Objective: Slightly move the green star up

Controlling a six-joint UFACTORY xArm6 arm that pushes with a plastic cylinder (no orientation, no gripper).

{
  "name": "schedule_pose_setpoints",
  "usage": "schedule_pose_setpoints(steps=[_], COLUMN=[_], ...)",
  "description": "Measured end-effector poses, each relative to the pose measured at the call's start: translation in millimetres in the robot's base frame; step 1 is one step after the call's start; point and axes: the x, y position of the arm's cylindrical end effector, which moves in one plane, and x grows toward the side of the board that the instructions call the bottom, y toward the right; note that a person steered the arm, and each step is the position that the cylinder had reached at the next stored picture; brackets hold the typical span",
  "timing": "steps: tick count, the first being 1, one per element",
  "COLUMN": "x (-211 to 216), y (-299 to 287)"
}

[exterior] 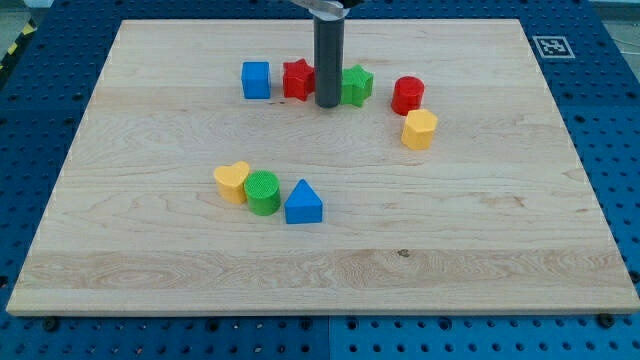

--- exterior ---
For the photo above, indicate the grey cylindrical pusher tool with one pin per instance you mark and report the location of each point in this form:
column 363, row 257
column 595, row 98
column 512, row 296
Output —
column 328, row 61

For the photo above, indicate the green cylinder block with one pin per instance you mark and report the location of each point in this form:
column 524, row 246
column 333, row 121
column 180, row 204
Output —
column 262, row 190

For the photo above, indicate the yellow heart block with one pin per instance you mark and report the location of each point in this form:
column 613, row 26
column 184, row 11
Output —
column 230, row 180

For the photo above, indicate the red star block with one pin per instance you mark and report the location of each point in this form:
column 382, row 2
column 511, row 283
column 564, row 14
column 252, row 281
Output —
column 298, row 79

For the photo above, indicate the red cylinder block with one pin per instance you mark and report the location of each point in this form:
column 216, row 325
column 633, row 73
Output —
column 407, row 95

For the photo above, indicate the blue cube block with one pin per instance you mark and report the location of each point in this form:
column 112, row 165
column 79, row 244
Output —
column 255, row 79

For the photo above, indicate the metal tool mount bracket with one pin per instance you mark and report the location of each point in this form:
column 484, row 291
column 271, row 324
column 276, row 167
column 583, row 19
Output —
column 328, row 10

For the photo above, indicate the yellow hexagon block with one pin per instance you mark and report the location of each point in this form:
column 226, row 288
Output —
column 419, row 129

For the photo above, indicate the white fiducial marker tag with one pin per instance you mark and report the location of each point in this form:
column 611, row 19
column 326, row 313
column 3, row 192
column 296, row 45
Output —
column 553, row 47

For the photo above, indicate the blue triangle block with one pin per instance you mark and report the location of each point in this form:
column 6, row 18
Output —
column 303, row 205

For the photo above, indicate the green star block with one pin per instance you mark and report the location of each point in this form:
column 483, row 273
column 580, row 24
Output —
column 357, row 85

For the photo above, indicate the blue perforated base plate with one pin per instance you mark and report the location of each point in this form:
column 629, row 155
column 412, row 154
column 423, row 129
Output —
column 45, row 96

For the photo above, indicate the light wooden board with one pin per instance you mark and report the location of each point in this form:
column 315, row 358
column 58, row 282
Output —
column 194, row 187

